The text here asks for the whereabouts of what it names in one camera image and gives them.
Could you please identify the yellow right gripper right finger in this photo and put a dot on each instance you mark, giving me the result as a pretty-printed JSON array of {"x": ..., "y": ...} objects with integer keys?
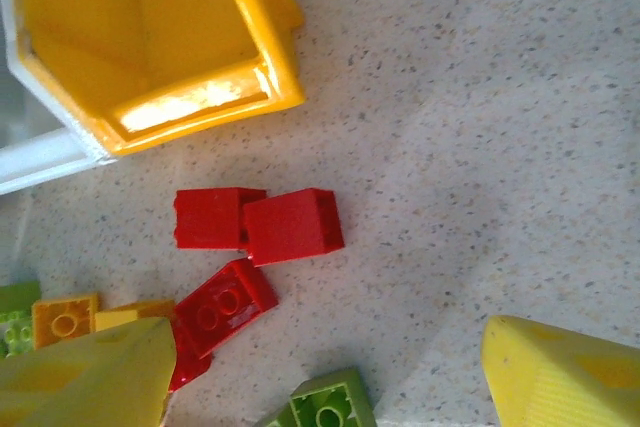
[{"x": 560, "y": 382}]

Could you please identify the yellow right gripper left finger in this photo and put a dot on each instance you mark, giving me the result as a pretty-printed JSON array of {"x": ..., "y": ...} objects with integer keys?
[{"x": 85, "y": 382}]

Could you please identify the yellow lego brick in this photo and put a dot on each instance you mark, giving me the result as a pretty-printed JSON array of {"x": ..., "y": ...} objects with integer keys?
[
  {"x": 125, "y": 314},
  {"x": 65, "y": 319}
]

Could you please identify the red lego brick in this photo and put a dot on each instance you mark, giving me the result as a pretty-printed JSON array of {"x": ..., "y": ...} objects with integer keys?
[
  {"x": 225, "y": 304},
  {"x": 190, "y": 367},
  {"x": 292, "y": 227},
  {"x": 207, "y": 219}
]

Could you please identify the green lego brick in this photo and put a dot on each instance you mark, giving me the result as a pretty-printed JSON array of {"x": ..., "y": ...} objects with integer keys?
[
  {"x": 325, "y": 404},
  {"x": 15, "y": 317}
]

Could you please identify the white plastic bin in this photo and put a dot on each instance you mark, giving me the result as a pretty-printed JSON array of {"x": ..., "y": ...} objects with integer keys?
[{"x": 35, "y": 162}]

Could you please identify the yellow plastic bin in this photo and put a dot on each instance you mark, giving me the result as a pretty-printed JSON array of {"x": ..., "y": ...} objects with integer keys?
[{"x": 150, "y": 47}]

